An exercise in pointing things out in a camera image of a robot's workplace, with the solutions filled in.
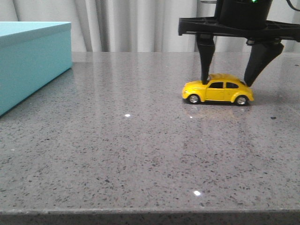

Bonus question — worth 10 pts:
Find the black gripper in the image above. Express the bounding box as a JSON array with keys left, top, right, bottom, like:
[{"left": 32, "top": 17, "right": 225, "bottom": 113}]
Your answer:
[{"left": 178, "top": 0, "right": 300, "bottom": 87}]

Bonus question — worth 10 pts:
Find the grey pleated curtain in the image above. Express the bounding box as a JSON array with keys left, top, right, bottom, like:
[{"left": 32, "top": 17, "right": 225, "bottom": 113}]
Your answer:
[{"left": 0, "top": 0, "right": 300, "bottom": 53}]

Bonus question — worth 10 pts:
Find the light blue open box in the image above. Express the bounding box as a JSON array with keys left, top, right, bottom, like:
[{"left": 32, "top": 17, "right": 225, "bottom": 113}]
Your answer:
[{"left": 0, "top": 22, "right": 72, "bottom": 114}]

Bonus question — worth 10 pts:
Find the yellow toy beetle car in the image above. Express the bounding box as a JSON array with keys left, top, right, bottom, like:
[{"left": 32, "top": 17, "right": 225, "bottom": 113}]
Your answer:
[{"left": 182, "top": 73, "right": 254, "bottom": 106}]

